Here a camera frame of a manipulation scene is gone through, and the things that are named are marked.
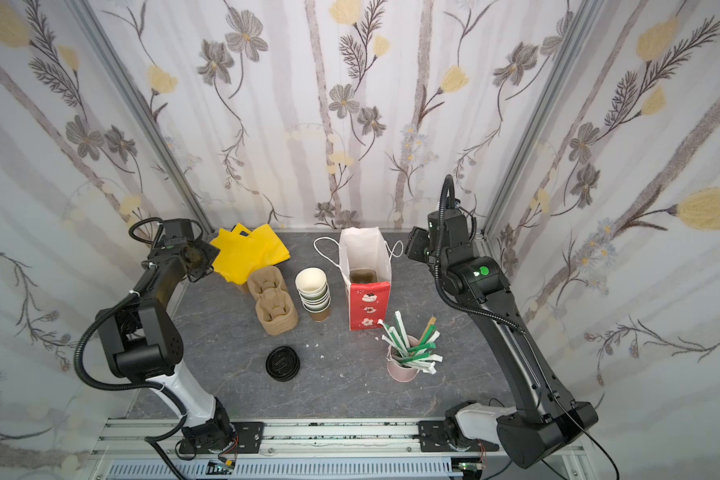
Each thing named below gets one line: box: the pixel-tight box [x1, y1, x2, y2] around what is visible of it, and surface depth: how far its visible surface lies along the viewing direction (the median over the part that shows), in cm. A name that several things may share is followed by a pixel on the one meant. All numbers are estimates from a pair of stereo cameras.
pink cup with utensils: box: [377, 310, 443, 383], surface depth 79 cm
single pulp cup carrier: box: [350, 269, 377, 284], surface depth 103 cm
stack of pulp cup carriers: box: [247, 266, 299, 336], surface depth 91 cm
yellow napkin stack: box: [210, 223, 291, 286], surface depth 110 cm
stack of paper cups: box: [295, 267, 332, 322], surface depth 86 cm
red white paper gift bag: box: [314, 226, 403, 331], surface depth 86 cm
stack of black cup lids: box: [265, 346, 301, 382], surface depth 84 cm
